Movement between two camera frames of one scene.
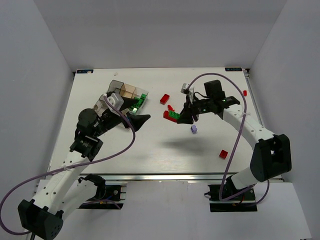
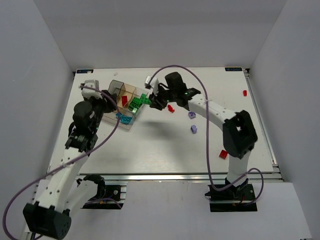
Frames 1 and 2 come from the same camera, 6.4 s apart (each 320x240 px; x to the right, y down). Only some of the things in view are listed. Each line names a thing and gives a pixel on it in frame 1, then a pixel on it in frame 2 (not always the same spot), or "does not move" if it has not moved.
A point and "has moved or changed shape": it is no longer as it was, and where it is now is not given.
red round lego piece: (170, 108) does not move
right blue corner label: (233, 69) does not move
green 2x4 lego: (173, 114) to (144, 100)
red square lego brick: (223, 154) does not move
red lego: (166, 115) has moved or changed shape
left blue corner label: (85, 71) does not move
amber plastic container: (127, 91) does not move
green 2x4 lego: (139, 102) does not move
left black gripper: (125, 114) to (107, 100)
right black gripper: (193, 110) to (159, 97)
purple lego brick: (193, 129) does not move
